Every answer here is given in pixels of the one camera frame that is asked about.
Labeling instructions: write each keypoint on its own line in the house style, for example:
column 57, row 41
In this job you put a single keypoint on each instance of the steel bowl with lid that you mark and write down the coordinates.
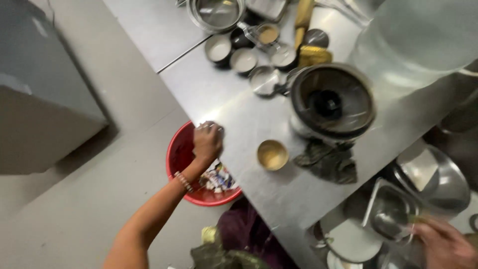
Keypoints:
column 316, row 37

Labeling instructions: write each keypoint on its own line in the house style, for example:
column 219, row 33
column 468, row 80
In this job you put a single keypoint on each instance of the heap of wrappers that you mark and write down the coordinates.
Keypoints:
column 219, row 180

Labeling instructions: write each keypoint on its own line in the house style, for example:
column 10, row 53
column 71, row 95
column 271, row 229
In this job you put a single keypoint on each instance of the white plate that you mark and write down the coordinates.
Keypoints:
column 353, row 240

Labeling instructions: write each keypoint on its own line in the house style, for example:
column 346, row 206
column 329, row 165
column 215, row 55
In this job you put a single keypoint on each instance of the round steel sieve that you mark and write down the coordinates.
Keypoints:
column 216, row 14

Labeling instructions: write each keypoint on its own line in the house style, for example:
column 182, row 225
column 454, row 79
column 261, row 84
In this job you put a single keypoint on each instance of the person's green scarf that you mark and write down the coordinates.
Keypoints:
column 220, row 258

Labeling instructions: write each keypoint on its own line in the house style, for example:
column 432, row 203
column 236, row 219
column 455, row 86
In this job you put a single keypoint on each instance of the small steel cup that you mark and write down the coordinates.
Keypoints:
column 263, row 80
column 218, row 50
column 282, row 56
column 243, row 60

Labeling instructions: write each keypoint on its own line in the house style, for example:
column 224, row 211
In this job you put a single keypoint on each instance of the dark small bowl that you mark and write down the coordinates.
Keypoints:
column 239, row 38

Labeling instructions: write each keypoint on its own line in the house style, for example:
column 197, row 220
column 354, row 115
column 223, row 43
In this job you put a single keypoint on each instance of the large steel platter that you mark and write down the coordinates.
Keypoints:
column 414, row 37

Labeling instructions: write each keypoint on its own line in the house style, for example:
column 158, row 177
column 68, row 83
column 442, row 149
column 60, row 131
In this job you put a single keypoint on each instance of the wooden rolling pin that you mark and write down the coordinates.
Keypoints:
column 303, row 17

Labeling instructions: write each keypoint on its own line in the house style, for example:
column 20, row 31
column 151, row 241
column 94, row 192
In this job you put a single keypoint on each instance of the red plastic bin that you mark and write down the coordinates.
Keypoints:
column 179, row 157

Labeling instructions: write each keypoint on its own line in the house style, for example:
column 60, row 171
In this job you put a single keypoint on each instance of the large steel bowl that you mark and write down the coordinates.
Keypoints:
column 435, row 179

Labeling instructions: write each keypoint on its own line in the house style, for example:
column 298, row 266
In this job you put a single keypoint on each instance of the small brass bowl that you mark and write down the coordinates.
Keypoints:
column 272, row 155

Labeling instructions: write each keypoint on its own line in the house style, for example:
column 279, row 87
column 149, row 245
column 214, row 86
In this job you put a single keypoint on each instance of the person's left fingers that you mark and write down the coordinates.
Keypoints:
column 210, row 126

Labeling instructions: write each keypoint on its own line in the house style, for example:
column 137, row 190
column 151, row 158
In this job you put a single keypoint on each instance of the person's right fingers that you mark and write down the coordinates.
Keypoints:
column 420, row 228

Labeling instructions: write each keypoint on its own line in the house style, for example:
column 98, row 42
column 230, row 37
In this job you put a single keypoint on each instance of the steel tray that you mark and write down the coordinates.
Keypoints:
column 267, row 7

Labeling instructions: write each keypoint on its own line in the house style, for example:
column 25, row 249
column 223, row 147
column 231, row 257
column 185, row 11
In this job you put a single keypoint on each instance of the black mixer grinder jar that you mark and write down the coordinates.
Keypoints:
column 332, row 102

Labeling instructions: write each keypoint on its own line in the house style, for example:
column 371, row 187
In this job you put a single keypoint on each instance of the dark green cloth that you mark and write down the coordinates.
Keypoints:
column 328, row 163

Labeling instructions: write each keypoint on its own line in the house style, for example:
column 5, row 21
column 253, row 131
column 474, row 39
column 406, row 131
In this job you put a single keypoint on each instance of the grey cabinet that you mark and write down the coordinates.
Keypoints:
column 41, row 93

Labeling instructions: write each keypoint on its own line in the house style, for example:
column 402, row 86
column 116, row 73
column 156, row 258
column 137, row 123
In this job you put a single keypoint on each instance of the glass cup with brown powder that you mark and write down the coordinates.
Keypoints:
column 268, row 34

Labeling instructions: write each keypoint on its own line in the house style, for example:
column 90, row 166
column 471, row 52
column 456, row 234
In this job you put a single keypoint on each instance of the person's right hand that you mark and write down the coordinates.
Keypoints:
column 448, row 248

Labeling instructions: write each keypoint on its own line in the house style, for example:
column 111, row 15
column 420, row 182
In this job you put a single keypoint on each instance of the yellow packet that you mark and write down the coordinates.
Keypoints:
column 315, row 56

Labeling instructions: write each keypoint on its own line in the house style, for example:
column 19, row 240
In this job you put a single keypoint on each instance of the person's purple garment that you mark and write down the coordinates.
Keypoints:
column 246, row 233

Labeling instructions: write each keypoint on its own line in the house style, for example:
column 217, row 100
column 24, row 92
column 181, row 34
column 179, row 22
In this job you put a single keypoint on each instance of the person's left hand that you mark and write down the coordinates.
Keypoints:
column 207, row 142

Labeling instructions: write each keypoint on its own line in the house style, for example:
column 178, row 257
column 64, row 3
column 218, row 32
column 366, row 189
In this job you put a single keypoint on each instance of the square steel container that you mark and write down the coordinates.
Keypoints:
column 390, row 213

